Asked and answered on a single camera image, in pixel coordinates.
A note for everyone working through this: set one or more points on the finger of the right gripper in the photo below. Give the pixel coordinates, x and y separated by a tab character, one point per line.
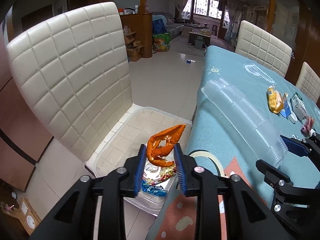
272	175
308	147

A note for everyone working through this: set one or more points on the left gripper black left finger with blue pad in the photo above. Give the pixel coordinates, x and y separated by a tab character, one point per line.
73	215

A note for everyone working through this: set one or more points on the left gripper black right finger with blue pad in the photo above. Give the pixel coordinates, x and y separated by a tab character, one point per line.
246	216

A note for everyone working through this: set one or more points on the pink paper wrapper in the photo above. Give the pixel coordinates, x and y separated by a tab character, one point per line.
308	126

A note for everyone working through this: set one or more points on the torn blue paper carton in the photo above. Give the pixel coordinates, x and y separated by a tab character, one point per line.
286	111

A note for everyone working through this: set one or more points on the clear plastic tray lid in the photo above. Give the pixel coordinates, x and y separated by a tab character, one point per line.
258	133

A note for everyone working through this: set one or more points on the orange peel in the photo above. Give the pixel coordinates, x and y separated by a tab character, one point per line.
161	144

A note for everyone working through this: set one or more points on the clear plastic trash bin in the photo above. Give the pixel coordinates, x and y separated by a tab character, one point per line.
129	138

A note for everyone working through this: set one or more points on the white plastic jar lid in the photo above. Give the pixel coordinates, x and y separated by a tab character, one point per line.
293	118

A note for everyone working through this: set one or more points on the white green milk carton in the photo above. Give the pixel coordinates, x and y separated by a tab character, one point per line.
298	107

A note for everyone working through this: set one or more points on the yellow snack wrapper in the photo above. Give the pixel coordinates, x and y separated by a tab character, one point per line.
275	100

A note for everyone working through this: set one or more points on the cream quilted chair far right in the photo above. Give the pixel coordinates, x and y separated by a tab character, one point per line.
309	82

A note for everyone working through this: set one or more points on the cream quilted chair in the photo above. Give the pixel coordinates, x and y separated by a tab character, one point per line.
309	82
72	71
262	47

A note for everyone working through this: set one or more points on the teal patterned tablecloth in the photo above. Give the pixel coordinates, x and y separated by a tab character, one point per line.
217	146

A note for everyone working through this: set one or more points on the dark coffee table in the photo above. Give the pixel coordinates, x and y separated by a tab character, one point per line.
200	38

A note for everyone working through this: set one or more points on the cream quilted chair left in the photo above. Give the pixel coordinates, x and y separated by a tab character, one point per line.
72	71

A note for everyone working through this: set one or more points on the colourful shopping bag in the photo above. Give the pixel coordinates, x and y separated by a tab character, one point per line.
161	42

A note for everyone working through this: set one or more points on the grey sofa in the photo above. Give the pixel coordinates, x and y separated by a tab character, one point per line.
173	28

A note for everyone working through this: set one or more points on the pile of cardboard boxes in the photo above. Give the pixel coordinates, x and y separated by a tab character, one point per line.
133	46

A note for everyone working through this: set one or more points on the wooden partition cabinet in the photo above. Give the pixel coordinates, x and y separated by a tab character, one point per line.
142	24

